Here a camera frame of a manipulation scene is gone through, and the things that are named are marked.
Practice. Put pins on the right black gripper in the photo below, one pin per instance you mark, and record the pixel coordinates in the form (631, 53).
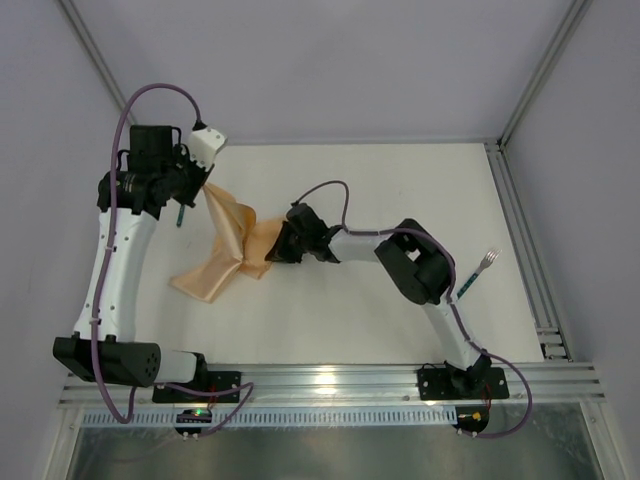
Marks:
(286, 241)

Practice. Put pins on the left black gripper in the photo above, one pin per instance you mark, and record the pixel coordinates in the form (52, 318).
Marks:
(189, 191)

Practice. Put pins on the orange cloth napkin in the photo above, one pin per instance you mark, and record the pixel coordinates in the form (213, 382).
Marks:
(241, 244)

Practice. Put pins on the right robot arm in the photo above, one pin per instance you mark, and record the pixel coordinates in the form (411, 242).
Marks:
(417, 264)

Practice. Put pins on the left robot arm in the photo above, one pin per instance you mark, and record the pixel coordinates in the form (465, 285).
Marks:
(159, 166)

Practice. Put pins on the left small controller board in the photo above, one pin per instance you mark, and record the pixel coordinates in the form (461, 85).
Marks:
(192, 422)

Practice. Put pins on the right small connector board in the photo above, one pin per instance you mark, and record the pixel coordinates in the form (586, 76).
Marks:
(471, 420)

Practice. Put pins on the knife with green handle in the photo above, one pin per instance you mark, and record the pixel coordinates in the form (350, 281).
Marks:
(183, 212)

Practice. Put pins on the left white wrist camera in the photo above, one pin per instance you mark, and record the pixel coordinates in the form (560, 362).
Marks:
(204, 145)

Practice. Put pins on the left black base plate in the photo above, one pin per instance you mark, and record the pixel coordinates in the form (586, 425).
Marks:
(221, 386)

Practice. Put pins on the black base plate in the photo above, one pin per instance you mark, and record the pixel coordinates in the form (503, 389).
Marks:
(447, 383)
(221, 386)

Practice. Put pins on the slotted grey cable duct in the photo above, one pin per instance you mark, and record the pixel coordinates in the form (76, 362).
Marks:
(292, 417)

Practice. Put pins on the left aluminium frame post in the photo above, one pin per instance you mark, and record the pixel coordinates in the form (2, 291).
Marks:
(80, 30)

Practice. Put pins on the aluminium frame post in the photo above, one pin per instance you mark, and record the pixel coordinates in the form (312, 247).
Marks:
(80, 30)
(552, 54)

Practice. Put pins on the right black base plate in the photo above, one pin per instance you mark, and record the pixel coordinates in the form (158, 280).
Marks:
(447, 383)

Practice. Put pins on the fork with green handle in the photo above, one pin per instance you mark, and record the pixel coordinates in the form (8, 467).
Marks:
(486, 262)

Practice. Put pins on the right side aluminium rail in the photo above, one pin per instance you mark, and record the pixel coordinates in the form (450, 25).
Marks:
(546, 315)

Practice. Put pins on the aluminium rail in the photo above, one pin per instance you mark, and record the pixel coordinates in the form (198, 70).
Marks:
(546, 315)
(396, 384)

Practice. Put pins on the aluminium front rail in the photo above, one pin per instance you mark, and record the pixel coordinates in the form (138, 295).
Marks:
(396, 384)

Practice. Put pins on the right aluminium frame post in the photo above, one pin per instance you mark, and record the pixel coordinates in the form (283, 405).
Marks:
(552, 54)

